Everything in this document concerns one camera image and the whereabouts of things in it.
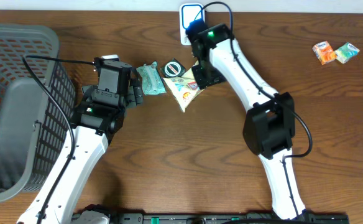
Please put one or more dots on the yellow snack bag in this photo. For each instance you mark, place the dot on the yellow snack bag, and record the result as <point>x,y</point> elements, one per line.
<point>184,89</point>

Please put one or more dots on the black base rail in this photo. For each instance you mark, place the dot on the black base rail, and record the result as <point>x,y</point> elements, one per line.
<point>91,216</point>

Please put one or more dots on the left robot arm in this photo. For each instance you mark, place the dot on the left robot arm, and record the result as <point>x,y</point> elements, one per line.
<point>91,128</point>

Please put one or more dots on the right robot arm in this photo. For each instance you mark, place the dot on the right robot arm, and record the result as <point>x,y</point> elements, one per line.
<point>269,126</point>

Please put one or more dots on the grey plastic shopping basket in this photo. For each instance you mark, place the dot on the grey plastic shopping basket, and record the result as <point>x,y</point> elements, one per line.
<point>36,97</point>

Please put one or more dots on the pale teal wet-wipe pack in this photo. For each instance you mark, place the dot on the pale teal wet-wipe pack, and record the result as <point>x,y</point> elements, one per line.
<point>152,83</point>

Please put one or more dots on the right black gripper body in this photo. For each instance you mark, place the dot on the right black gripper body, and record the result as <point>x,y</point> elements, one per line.
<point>205,73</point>

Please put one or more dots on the orange tissue pack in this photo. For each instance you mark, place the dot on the orange tissue pack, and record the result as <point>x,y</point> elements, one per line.
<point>324,52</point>

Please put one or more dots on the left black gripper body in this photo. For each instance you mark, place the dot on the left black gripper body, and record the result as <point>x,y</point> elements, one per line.
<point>137,96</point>

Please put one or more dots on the dark green round-label box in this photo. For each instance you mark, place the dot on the dark green round-label box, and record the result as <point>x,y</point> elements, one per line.
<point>173,69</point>

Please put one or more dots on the teal tissue pack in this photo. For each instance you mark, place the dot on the teal tissue pack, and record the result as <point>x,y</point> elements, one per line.
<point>346,52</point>

